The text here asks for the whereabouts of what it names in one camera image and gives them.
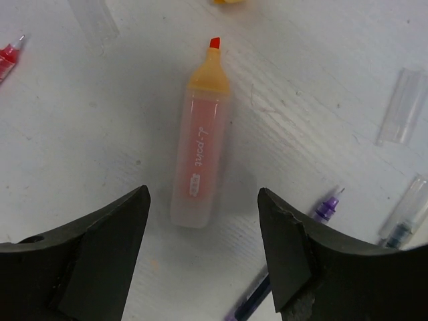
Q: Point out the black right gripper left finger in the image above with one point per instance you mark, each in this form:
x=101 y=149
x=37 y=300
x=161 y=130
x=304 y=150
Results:
x=79 y=271

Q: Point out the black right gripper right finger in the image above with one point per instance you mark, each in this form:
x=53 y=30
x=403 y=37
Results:
x=319 y=273

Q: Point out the red gel pen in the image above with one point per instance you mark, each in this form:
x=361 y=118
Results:
x=10 y=56

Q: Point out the black gel pen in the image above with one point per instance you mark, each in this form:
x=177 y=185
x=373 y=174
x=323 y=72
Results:
x=409 y=214

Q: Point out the clear pen cap right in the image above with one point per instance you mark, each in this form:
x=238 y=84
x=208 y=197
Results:
x=405 y=106

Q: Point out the clear pen cap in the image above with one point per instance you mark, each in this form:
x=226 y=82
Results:
x=405 y=106
x=96 y=22

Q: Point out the pink highlighter uncapped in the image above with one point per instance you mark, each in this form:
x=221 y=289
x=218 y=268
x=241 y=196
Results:
x=201 y=136

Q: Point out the clear pen cap left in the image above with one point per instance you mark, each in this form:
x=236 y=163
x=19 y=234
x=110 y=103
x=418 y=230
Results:
x=96 y=22

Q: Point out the yellow cap left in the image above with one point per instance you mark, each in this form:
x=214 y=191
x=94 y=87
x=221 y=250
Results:
x=221 y=2

